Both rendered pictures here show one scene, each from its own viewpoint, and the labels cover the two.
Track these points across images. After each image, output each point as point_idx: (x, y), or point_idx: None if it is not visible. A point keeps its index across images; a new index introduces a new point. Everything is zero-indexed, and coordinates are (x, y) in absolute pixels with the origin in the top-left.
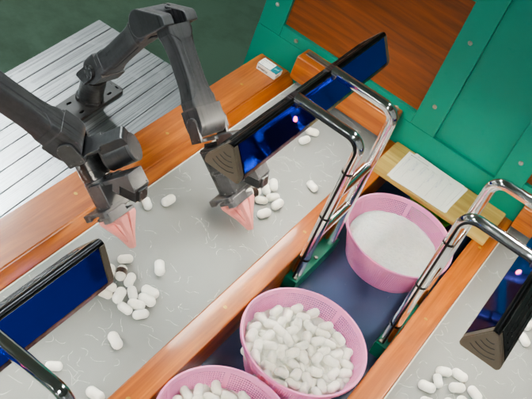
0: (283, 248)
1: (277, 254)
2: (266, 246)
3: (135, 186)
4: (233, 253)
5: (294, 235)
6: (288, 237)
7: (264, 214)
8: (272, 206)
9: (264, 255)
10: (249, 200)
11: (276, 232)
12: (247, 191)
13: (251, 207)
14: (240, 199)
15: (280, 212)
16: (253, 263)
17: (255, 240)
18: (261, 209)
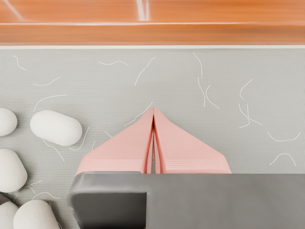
0: (157, 0)
1: (189, 0)
2: (156, 61)
3: None
4: (253, 105)
5: (82, 5)
6: (103, 13)
7: (66, 117)
8: (8, 124)
9: (223, 20)
10: (144, 153)
11: (89, 70)
12: (81, 219)
13: (142, 134)
14: (256, 196)
15: (10, 103)
16: (230, 52)
17: (162, 92)
18: (52, 139)
